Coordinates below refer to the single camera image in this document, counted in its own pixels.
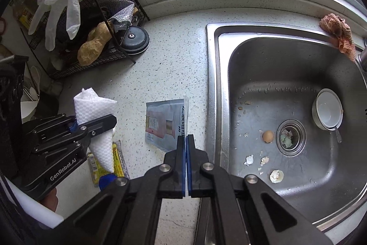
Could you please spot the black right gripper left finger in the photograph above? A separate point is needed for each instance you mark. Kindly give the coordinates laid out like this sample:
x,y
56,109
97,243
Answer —
x,y
127,211

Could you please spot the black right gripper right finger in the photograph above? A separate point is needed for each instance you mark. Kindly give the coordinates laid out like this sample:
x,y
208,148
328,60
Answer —
x,y
245,210

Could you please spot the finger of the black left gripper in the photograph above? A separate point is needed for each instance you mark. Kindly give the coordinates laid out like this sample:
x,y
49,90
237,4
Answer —
x,y
84,133
40,122

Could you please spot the white textured paper towel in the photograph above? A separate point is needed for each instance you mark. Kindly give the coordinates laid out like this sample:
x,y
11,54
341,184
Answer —
x,y
98,115

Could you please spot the blue bottle cap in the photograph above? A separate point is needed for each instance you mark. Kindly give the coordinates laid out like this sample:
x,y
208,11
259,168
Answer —
x,y
105,180

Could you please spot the yellow yeast packet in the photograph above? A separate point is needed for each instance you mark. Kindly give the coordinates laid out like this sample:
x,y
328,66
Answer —
x,y
112,163

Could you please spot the grey pink foil pouch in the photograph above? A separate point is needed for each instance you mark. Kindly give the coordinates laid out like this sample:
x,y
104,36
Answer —
x,y
165,121

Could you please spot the steel kitchen faucet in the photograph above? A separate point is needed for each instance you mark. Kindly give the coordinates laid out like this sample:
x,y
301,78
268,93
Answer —
x,y
362,57

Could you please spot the white egg shell piece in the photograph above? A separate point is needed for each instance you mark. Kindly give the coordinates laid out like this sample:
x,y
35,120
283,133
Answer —
x,y
276,176

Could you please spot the ginger root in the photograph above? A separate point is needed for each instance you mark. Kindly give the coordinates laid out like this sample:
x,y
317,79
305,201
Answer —
x,y
94,45

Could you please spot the brown egg shell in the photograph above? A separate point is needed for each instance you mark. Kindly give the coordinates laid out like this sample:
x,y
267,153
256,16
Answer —
x,y
268,136

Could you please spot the stainless steel sink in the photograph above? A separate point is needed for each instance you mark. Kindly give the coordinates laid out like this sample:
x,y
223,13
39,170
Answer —
x,y
265,77

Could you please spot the white bowl in sink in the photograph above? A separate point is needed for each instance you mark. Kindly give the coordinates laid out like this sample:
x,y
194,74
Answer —
x,y
327,110

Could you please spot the reddish dish rag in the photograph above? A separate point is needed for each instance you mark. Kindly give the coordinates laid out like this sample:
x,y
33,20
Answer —
x,y
340,30

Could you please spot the black wire rack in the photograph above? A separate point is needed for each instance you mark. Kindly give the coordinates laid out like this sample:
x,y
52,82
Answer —
x,y
118,15

